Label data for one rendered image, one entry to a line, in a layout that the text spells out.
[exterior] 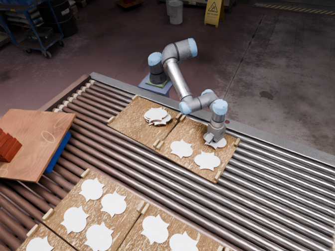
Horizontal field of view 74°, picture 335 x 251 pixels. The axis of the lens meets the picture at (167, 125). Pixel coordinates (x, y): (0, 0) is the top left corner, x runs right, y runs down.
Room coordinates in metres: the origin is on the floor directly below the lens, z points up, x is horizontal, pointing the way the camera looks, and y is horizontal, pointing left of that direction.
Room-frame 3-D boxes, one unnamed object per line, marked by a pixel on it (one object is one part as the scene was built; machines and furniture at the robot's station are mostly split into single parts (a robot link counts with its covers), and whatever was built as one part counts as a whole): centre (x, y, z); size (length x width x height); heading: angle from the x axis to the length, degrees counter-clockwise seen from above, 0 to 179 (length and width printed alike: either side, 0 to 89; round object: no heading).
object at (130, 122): (1.07, 0.15, 0.93); 0.41 x 0.35 x 0.02; 53
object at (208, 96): (0.93, -0.24, 1.20); 0.11 x 0.11 x 0.08; 15
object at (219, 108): (0.84, -0.28, 1.21); 0.09 x 0.08 x 0.11; 15
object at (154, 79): (1.59, 0.05, 0.94); 0.15 x 0.15 x 0.10
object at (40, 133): (0.90, 0.90, 1.03); 0.50 x 0.50 x 0.02; 77
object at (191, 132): (0.82, -0.18, 0.93); 0.41 x 0.35 x 0.02; 52
